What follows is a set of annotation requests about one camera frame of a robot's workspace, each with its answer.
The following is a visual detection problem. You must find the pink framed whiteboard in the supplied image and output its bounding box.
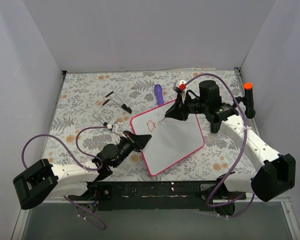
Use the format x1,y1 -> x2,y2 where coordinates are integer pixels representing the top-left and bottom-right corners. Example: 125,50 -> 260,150
130,100 -> 205,177

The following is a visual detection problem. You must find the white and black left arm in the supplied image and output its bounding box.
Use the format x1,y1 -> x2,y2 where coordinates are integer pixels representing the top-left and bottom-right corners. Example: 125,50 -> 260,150
12,131 -> 152,210

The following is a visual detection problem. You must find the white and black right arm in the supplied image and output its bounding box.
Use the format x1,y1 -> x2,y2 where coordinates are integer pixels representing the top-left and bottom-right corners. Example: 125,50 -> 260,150
164,80 -> 296,202

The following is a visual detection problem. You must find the black microphone with grey head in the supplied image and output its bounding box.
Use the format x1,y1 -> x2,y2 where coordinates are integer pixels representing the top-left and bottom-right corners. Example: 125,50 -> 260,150
210,122 -> 220,134

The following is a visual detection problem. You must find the black stick with orange tip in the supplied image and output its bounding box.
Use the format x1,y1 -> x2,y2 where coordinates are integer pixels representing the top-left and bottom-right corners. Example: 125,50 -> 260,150
235,82 -> 256,119

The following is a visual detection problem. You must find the floral patterned table mat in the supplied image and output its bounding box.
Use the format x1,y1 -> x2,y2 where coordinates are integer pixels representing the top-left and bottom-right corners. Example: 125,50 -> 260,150
36,69 -> 271,183

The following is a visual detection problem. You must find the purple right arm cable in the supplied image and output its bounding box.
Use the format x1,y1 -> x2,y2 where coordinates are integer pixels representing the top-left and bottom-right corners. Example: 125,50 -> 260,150
184,72 -> 256,218

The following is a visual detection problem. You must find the white wire whiteboard stand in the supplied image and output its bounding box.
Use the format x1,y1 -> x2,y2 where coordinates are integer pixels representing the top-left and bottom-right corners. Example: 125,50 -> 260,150
92,91 -> 133,126

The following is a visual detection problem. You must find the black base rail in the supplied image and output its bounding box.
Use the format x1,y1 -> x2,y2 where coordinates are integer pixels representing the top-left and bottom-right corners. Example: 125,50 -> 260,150
67,181 -> 231,212

